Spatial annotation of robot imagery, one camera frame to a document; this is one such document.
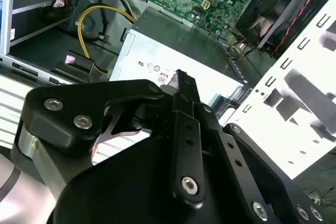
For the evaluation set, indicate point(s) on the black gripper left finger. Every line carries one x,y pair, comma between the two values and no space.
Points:
60,127

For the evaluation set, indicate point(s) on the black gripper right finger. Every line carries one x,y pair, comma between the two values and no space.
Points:
236,161

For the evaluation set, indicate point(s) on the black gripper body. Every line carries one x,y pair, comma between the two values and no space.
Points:
126,187

